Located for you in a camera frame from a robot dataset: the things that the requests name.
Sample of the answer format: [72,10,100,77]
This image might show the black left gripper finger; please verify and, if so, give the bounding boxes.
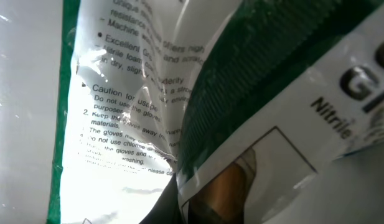
[140,175,182,224]

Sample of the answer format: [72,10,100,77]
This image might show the green white package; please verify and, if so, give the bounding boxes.
[47,0,384,224]

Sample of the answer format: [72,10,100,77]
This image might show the grey plastic shopping basket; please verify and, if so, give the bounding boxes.
[0,0,62,224]

